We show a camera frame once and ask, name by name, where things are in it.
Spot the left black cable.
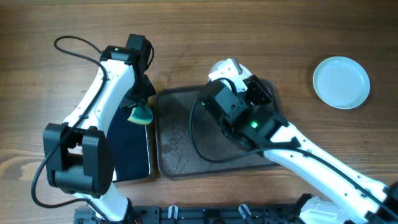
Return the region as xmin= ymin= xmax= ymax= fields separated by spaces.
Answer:
xmin=30 ymin=35 xmax=155 ymax=209

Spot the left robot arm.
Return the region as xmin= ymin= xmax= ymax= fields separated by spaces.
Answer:
xmin=31 ymin=45 xmax=155 ymax=223

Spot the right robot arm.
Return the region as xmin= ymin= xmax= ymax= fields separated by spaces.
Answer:
xmin=219 ymin=78 xmax=397 ymax=223

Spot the right black cable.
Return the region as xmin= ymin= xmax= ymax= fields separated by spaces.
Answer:
xmin=188 ymin=77 xmax=396 ymax=218

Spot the black cable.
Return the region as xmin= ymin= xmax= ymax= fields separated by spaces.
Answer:
xmin=30 ymin=35 xmax=155 ymax=209
xmin=188 ymin=77 xmax=396 ymax=218

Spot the green yellow sponge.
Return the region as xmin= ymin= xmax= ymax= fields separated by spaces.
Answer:
xmin=127 ymin=105 xmax=154 ymax=125

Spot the white plate front stained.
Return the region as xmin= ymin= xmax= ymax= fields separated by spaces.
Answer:
xmin=208 ymin=58 xmax=252 ymax=93

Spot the black water tray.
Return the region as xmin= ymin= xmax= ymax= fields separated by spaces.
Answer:
xmin=106 ymin=108 xmax=151 ymax=182

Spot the white plate back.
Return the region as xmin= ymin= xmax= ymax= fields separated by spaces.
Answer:
xmin=312 ymin=56 xmax=371 ymax=110

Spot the dark brown serving tray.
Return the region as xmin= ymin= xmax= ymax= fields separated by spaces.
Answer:
xmin=154 ymin=86 xmax=279 ymax=180

